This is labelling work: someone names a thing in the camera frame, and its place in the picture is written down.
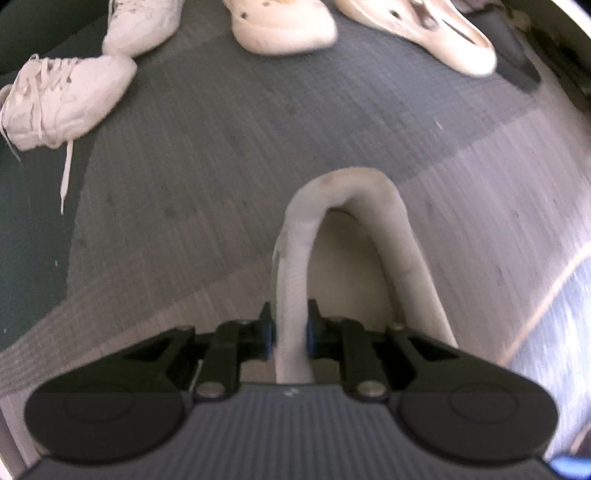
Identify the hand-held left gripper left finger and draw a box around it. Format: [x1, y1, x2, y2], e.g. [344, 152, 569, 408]
[121, 302, 278, 398]

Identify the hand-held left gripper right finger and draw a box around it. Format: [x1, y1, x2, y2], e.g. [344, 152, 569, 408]
[305, 299, 462, 398]

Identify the cream foam shoe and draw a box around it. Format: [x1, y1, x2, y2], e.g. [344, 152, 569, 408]
[270, 167, 459, 385]
[333, 0, 498, 78]

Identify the cream clog with charms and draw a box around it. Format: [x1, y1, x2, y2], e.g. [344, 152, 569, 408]
[223, 0, 339, 57]

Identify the dark grey slipper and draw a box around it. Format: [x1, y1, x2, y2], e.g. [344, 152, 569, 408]
[464, 7, 542, 92]

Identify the grey striped floor mat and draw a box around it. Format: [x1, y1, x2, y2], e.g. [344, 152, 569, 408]
[0, 0, 587, 398]

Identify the white lace-up sneaker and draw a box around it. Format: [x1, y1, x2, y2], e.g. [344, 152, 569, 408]
[102, 0, 185, 58]
[0, 54, 138, 215]

